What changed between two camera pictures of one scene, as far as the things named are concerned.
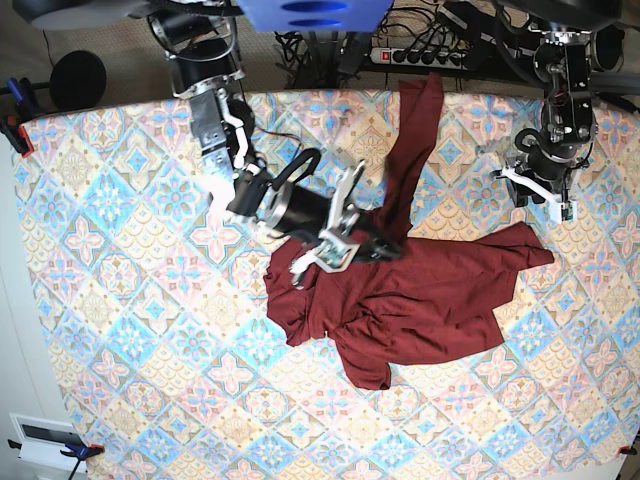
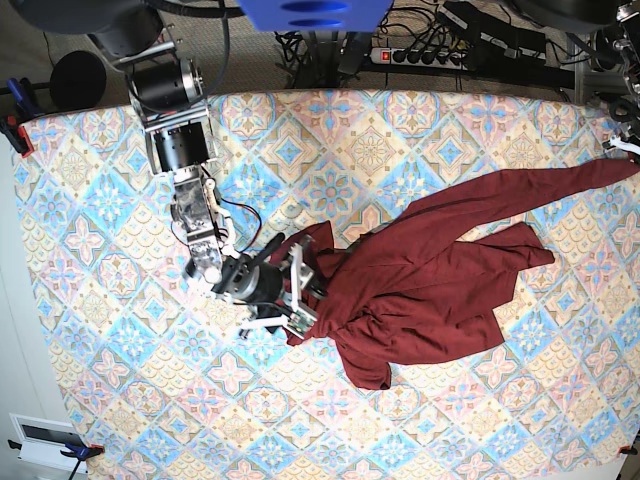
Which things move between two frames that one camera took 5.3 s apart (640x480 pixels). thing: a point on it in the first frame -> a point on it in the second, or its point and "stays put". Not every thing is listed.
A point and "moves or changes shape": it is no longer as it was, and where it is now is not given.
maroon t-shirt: x=437 y=298 moves or changes shape
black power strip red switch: x=442 y=59 stays put
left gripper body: x=305 y=211 -> x=284 y=290
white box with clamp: x=42 y=440 stays put
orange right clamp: x=626 y=449 stays put
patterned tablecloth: x=173 y=362 stays put
